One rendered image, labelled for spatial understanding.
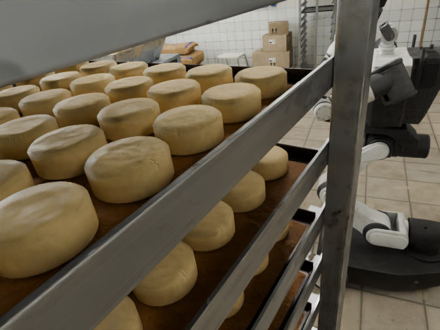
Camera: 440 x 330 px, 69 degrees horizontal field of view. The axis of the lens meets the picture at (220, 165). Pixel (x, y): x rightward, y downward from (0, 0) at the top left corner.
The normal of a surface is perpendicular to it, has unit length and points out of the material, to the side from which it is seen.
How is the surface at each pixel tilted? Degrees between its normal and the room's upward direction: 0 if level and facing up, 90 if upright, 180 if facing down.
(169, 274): 0
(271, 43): 90
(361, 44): 90
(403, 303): 0
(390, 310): 0
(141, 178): 90
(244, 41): 90
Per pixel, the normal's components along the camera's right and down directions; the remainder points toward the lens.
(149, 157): -0.11, -0.86
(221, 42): -0.38, 0.51
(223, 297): 0.83, 0.19
